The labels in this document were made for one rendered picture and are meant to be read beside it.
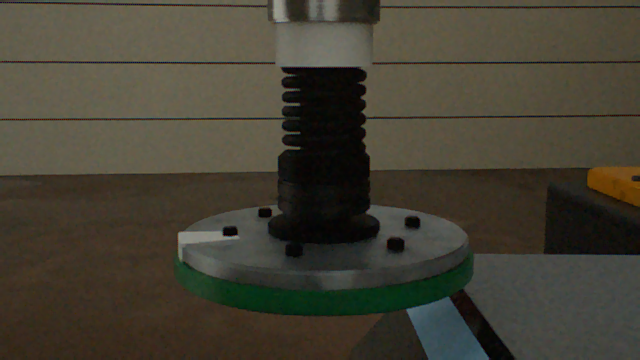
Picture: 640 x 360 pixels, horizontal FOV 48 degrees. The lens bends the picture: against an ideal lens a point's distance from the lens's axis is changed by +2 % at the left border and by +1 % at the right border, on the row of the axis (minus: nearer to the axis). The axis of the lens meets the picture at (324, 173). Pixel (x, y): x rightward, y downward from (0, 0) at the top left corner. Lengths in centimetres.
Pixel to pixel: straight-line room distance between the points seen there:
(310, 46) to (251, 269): 15
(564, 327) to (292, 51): 27
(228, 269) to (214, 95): 608
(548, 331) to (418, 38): 619
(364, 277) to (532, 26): 658
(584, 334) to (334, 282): 18
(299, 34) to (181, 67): 606
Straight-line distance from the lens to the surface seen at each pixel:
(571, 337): 51
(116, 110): 664
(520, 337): 50
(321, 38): 48
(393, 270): 44
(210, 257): 47
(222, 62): 653
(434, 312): 60
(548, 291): 60
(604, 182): 154
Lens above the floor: 100
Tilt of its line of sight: 9 degrees down
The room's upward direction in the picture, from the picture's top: straight up
